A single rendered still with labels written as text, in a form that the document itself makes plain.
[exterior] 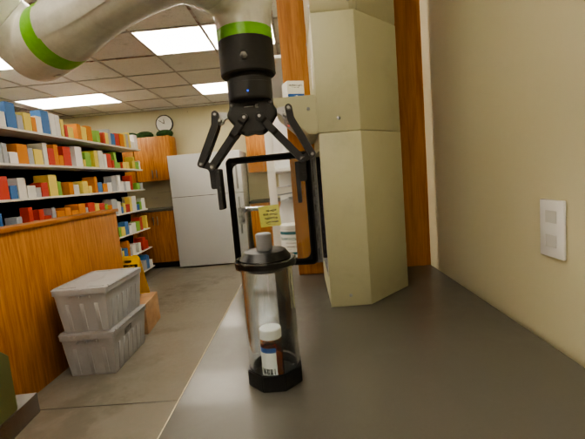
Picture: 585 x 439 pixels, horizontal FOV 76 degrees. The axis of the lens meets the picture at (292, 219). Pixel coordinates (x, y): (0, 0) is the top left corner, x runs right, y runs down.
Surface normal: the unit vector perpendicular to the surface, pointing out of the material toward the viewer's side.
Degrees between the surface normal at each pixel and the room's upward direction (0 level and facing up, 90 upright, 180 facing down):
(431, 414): 0
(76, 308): 96
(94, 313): 96
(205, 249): 90
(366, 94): 90
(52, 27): 120
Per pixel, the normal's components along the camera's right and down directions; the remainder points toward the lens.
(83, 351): 0.00, 0.21
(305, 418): -0.08, -0.99
